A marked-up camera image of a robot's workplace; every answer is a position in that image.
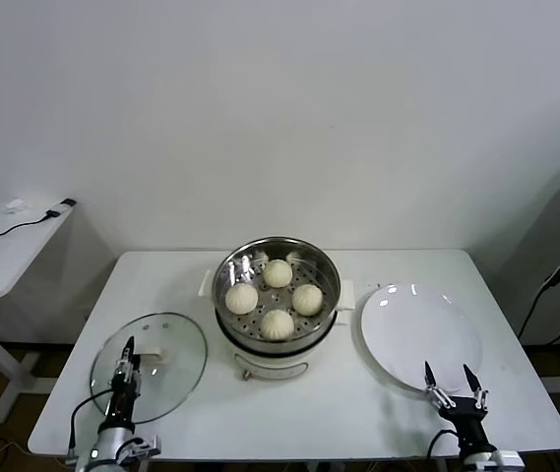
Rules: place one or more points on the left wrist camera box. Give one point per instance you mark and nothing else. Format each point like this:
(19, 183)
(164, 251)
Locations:
(144, 446)

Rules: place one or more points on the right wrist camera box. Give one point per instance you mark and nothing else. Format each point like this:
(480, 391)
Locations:
(506, 458)

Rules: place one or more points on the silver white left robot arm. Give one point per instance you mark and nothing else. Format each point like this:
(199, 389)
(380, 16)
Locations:
(107, 447)

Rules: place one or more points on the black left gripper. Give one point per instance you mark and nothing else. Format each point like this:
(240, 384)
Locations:
(123, 408)

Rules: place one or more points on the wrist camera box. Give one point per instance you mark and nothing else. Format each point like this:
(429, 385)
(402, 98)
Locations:
(506, 458)
(144, 446)

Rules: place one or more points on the small white crumpled object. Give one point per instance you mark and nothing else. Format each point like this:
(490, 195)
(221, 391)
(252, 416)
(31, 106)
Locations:
(14, 206)

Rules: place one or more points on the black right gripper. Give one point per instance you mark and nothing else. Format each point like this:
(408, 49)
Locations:
(466, 418)

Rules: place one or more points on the stainless steel steamer basket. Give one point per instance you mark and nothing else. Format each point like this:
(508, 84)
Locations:
(230, 265)

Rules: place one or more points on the white side table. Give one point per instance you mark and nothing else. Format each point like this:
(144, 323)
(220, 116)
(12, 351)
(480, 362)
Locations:
(14, 255)

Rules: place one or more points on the white round plate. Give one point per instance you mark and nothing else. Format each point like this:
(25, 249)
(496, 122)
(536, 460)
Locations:
(407, 334)

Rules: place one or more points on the white steamed baozi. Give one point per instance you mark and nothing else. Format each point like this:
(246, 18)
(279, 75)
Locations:
(241, 299)
(278, 273)
(307, 299)
(277, 324)

